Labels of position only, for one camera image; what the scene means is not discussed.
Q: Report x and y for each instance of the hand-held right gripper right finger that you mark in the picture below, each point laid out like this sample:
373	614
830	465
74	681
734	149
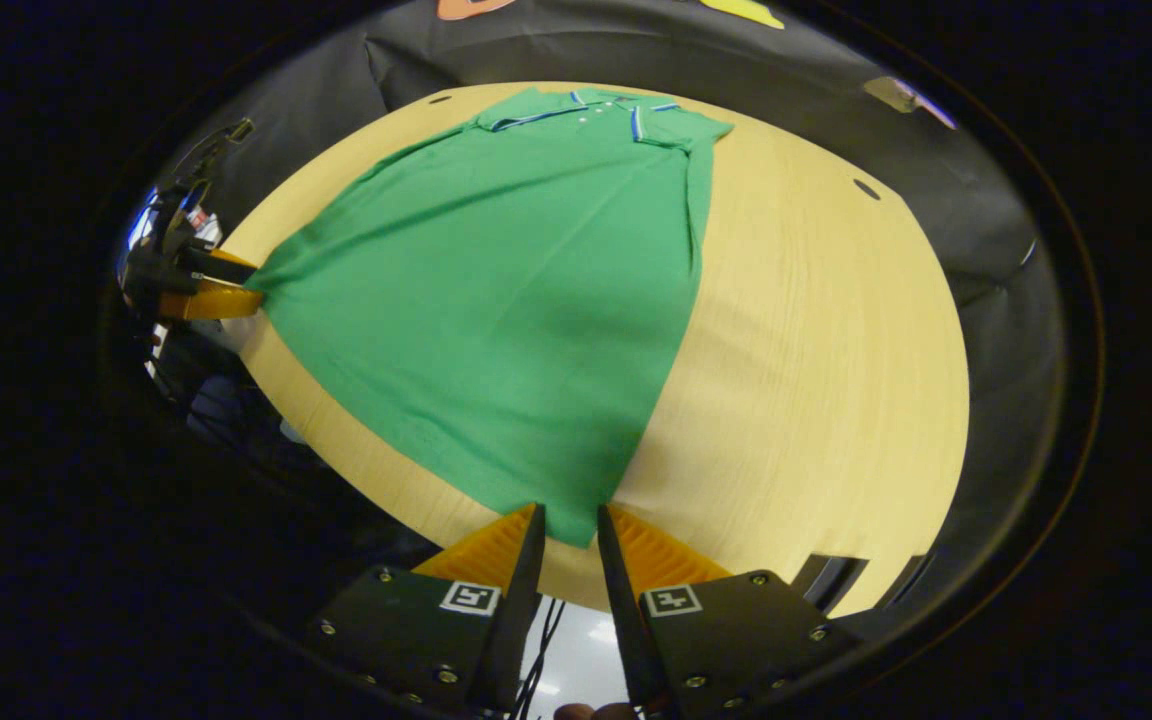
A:
621	610

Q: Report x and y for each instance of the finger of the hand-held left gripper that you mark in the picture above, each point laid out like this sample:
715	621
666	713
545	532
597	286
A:
221	267
211	303

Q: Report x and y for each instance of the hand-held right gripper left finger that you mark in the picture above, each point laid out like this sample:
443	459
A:
521	610

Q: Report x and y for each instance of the green T-shirt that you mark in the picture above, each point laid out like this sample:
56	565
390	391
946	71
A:
486	300

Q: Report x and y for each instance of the white and red object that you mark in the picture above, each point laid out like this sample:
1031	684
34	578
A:
199	217

